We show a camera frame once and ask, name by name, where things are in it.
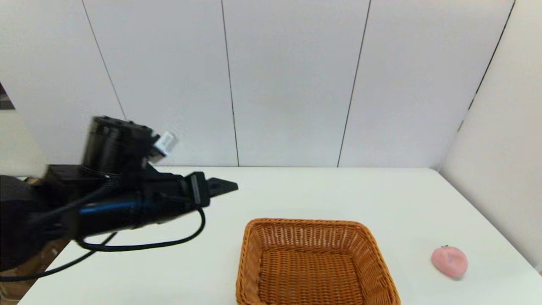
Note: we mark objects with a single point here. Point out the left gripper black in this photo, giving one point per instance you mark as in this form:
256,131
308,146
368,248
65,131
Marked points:
178,195

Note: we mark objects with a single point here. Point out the orange wicker basket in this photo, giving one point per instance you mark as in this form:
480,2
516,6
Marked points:
311,267

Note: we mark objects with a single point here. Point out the pink peach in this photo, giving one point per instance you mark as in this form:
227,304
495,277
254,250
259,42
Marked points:
449,262

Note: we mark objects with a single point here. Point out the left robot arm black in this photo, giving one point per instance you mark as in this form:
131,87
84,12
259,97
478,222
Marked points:
110,152

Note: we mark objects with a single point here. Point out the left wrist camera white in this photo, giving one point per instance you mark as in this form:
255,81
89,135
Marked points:
165,144

